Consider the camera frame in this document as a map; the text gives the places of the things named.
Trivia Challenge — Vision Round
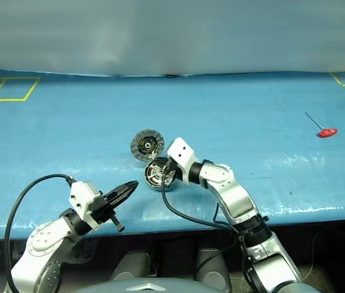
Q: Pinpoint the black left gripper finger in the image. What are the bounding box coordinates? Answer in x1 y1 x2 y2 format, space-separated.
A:
107 180 139 201
110 186 137 210

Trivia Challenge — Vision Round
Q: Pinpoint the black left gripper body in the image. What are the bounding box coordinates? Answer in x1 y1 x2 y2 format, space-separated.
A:
91 190 126 233

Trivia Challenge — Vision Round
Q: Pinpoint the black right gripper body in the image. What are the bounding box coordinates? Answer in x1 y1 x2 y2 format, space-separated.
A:
171 161 185 185

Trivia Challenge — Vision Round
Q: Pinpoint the motor housing with copper windings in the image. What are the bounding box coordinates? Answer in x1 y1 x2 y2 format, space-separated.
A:
144 157 182 192

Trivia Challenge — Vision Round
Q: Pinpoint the round hinged motor lid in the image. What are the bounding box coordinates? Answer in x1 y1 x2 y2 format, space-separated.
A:
129 129 165 161

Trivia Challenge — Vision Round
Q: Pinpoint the dark grey rounded shape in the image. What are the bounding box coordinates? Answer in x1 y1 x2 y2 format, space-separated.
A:
110 250 152 283
194 247 233 293

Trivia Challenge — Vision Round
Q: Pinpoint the blue plastic table cover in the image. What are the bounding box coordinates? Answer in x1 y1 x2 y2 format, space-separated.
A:
0 67 345 241

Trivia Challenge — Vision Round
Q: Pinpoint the grey robot torso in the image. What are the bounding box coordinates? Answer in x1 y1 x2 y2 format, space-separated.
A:
74 276 322 293

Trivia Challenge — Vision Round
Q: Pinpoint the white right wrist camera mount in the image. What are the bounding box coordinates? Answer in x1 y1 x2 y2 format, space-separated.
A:
166 137 199 186

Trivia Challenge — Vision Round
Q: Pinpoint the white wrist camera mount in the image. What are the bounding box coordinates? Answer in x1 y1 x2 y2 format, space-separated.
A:
68 181 103 230
166 137 199 186

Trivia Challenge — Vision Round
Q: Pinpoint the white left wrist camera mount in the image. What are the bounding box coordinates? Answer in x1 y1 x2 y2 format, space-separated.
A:
68 181 103 230

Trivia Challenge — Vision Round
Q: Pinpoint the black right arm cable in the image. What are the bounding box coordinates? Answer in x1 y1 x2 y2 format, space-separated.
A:
160 181 252 283

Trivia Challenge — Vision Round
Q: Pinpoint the red T-handle hex key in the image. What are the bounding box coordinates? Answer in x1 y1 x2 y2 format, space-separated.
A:
305 112 338 138

